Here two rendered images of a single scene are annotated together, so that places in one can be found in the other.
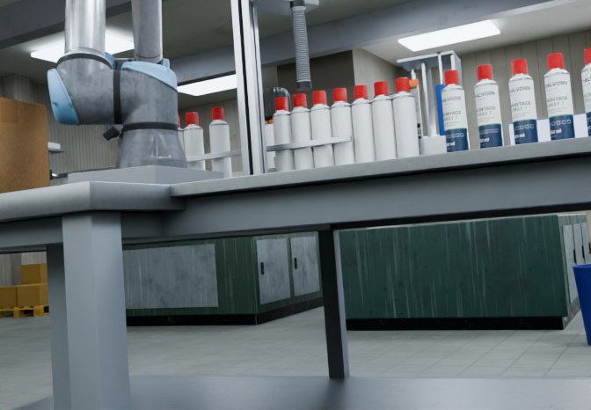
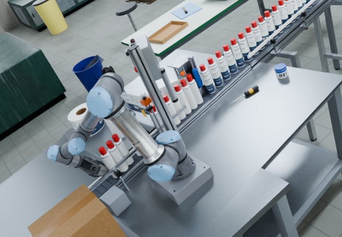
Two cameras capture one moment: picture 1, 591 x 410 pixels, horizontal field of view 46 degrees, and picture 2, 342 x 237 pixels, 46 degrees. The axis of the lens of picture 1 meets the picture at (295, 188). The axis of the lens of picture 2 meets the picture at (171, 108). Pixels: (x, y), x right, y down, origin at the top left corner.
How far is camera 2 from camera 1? 212 cm
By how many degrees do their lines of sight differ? 60
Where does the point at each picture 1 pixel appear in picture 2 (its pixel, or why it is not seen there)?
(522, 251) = (33, 73)
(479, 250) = (13, 84)
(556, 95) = (231, 58)
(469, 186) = not seen: hidden behind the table
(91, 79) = (173, 156)
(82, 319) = (287, 215)
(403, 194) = not seen: hidden behind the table
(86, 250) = (285, 199)
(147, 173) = (208, 171)
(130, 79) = (176, 145)
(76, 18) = (146, 138)
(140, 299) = not seen: outside the picture
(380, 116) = (190, 92)
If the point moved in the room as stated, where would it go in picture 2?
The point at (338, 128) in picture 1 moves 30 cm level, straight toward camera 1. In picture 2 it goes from (178, 105) to (224, 106)
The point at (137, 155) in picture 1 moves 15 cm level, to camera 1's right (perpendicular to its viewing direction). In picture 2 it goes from (191, 168) to (201, 147)
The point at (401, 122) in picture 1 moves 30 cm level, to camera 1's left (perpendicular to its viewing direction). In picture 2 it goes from (196, 91) to (176, 123)
